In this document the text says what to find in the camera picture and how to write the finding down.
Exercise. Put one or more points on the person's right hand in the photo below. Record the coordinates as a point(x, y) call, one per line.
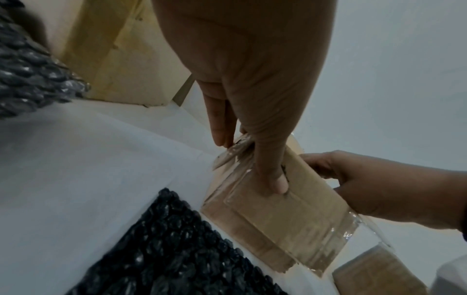
point(383, 190)

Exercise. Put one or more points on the person's left hand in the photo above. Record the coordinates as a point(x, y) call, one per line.
point(251, 57)

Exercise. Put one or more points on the taped brown cardboard box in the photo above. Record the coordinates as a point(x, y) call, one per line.
point(288, 224)

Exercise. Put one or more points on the person's right forearm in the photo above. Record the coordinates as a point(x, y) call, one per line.
point(456, 201)

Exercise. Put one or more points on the small brown cardboard box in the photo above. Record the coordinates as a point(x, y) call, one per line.
point(379, 273)

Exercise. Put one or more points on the white plastic object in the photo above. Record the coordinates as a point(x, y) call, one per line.
point(450, 276)

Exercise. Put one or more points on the large open cardboard box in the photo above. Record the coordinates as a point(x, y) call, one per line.
point(120, 57)

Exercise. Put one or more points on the white foam sheet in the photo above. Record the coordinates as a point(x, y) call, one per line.
point(84, 172)

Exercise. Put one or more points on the black bubble wrap sheet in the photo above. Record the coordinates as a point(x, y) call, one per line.
point(171, 250)

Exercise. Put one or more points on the black bubble wrap roll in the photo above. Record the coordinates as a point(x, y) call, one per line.
point(25, 66)

